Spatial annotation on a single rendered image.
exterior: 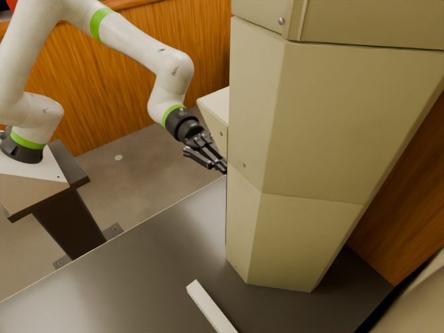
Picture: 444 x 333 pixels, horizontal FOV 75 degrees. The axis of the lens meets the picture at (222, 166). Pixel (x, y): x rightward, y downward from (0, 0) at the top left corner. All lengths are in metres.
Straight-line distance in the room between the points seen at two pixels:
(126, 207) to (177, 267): 1.43
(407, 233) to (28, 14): 1.25
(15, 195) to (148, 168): 1.48
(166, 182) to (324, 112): 2.12
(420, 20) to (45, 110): 1.14
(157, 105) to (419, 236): 0.82
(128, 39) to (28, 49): 0.31
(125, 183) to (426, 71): 2.34
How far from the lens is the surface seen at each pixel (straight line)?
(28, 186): 1.29
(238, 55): 0.47
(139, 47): 0.99
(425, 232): 0.92
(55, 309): 1.09
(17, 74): 1.16
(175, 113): 0.87
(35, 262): 2.41
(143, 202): 2.39
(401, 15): 0.41
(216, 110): 0.61
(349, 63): 0.41
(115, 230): 2.28
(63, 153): 1.51
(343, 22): 0.39
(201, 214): 1.11
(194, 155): 0.78
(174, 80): 0.89
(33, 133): 1.29
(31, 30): 1.12
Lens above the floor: 1.87
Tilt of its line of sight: 47 degrees down
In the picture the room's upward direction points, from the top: straight up
